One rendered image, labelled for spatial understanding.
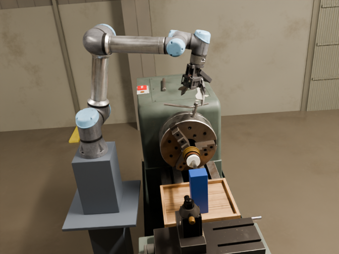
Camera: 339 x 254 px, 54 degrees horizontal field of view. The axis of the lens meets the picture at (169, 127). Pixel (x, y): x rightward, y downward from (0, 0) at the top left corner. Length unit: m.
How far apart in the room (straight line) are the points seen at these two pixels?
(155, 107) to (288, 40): 2.89
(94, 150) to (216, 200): 0.68
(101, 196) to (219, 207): 0.64
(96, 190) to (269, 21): 3.19
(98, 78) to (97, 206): 0.71
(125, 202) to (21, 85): 3.10
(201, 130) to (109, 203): 0.64
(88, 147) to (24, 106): 3.20
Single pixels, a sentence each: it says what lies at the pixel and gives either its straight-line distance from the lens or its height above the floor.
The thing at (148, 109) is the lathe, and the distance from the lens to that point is 1.88.
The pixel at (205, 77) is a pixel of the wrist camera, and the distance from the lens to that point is 1.68.
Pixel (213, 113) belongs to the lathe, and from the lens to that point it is 1.91.
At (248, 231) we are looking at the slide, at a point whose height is 0.97.
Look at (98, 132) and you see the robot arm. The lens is 1.74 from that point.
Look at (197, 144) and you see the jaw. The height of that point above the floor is 1.10.
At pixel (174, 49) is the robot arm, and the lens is 1.45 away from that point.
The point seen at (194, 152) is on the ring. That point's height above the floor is 1.12.
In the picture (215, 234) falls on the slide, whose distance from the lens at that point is 1.45.
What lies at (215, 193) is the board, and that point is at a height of 0.88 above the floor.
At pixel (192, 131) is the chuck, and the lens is 1.76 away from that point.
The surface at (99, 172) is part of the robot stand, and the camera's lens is 1.78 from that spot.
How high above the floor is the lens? 2.00
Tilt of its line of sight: 27 degrees down
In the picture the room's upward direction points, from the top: 5 degrees counter-clockwise
